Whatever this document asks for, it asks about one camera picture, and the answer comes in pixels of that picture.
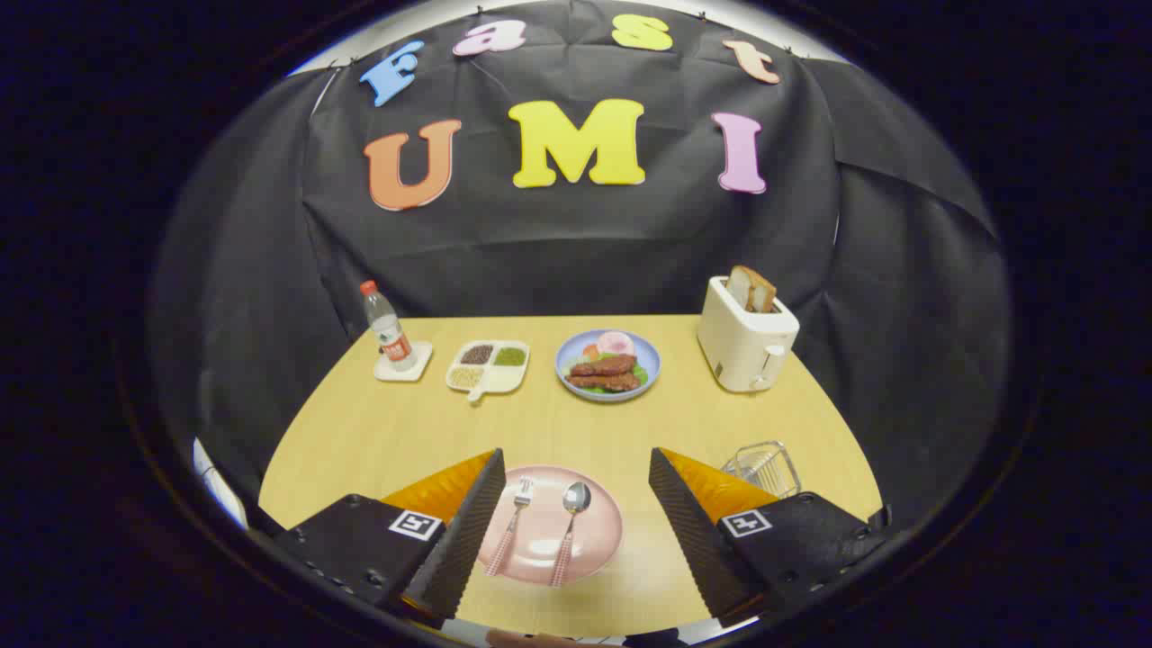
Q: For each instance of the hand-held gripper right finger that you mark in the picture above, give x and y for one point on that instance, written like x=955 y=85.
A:
x=693 y=540

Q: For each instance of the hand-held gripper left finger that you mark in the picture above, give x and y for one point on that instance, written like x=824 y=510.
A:
x=463 y=540

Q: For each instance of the pink plate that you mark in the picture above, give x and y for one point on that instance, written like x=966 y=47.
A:
x=540 y=533

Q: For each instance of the white divided tray with beans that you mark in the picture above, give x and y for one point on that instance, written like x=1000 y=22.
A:
x=490 y=379

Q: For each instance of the green lettuce leaves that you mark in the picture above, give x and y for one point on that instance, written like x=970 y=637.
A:
x=641 y=373

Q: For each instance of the white square coaster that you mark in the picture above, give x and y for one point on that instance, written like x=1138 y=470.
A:
x=420 y=368

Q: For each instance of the brown meat strip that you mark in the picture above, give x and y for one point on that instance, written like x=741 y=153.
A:
x=605 y=382
x=605 y=364

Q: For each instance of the blue plate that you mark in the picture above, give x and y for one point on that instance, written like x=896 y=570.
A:
x=651 y=360

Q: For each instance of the white toaster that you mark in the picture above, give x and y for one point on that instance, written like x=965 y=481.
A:
x=738 y=346

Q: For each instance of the pink ham slice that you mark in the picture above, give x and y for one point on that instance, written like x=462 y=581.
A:
x=616 y=343

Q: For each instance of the clear plastic water bottle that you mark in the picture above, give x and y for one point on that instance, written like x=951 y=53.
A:
x=389 y=333

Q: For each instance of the black backdrop cloth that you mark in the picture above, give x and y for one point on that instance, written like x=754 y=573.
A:
x=585 y=252

